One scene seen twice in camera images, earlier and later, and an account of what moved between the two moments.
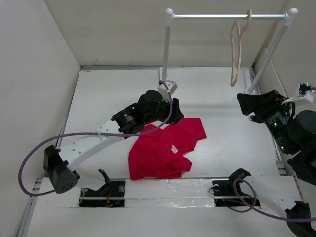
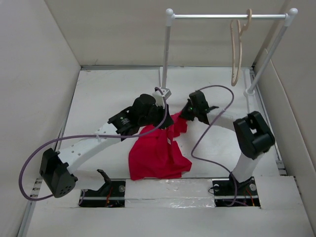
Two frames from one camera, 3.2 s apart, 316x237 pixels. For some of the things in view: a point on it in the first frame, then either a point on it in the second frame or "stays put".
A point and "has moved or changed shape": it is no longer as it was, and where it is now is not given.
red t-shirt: [160, 153] has moved or changed shape
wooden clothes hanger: [241, 30] stays put
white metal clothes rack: [170, 17] stays put
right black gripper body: [274, 113] to [189, 112]
